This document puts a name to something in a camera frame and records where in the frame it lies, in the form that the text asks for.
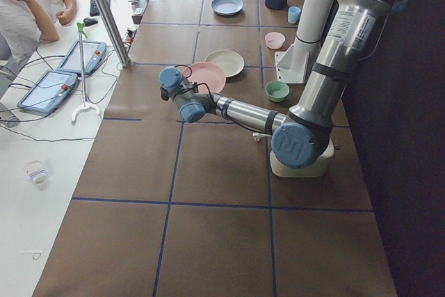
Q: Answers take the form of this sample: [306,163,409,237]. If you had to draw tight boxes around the cream plate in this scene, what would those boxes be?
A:
[204,49,245,78]

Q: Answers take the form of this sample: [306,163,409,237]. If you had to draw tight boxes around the seated person white shirt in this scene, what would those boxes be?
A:
[1,0,77,79]

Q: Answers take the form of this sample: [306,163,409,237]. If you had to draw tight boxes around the near teach pendant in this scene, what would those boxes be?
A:
[17,70,79,114]

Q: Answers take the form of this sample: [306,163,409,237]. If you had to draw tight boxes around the pink bowl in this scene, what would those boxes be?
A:
[264,32,286,50]

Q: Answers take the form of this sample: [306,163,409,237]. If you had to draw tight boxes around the white camera pole stand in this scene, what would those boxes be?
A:
[275,0,334,83]

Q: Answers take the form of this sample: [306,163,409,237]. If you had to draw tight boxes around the green bowl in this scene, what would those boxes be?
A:
[265,81,290,102]

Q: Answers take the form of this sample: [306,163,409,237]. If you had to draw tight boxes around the paper cup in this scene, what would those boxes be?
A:
[24,161,48,186]

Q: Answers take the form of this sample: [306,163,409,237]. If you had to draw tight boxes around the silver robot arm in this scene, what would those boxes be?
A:
[159,0,399,169]

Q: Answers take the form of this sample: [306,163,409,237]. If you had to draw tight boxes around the pink plate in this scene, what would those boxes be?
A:
[182,62,226,94]

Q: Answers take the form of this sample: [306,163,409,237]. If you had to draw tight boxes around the teach pendant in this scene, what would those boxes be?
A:
[17,70,79,114]
[57,40,107,77]

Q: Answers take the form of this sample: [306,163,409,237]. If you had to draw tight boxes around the aluminium frame post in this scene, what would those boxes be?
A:
[95,0,131,68]

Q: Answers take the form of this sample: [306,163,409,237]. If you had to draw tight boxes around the light blue cup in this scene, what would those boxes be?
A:
[287,6,301,24]

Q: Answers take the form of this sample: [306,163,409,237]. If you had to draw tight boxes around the blue plate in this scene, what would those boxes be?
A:
[211,0,243,17]

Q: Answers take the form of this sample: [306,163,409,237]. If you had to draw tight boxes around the green handled reacher grabber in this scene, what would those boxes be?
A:
[71,22,101,125]

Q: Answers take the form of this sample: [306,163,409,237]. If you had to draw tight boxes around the cream toaster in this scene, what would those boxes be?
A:
[270,136,336,178]

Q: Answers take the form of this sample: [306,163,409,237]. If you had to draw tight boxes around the black computer mouse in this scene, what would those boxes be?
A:
[83,17,98,27]

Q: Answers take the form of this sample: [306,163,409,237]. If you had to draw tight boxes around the far teach pendant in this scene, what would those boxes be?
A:
[57,40,107,77]

